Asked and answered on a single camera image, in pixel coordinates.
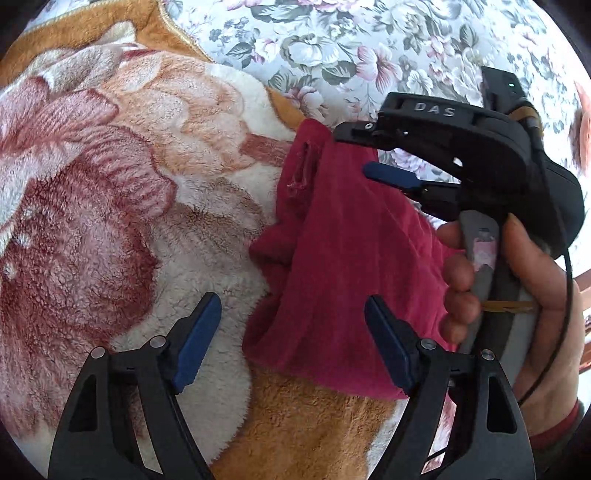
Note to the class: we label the person's right forearm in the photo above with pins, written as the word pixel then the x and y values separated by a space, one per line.
pixel 558 434

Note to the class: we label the floral bed sheet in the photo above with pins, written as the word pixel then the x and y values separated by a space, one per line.
pixel 346 46

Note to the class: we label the reddish brown object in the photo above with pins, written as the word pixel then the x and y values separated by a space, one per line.
pixel 582 129

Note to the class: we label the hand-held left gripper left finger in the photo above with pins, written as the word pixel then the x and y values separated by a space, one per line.
pixel 198 341

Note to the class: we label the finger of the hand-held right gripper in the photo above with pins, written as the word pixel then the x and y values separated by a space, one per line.
pixel 388 171
pixel 369 134

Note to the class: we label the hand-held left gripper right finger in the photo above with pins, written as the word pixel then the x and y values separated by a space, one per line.
pixel 390 341

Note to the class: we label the person's right hand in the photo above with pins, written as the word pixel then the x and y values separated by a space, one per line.
pixel 549 332

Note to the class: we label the dark red sweater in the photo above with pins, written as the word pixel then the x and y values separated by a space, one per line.
pixel 341 258

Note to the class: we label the brown floral fleece blanket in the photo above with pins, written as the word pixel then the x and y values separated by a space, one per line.
pixel 115 207

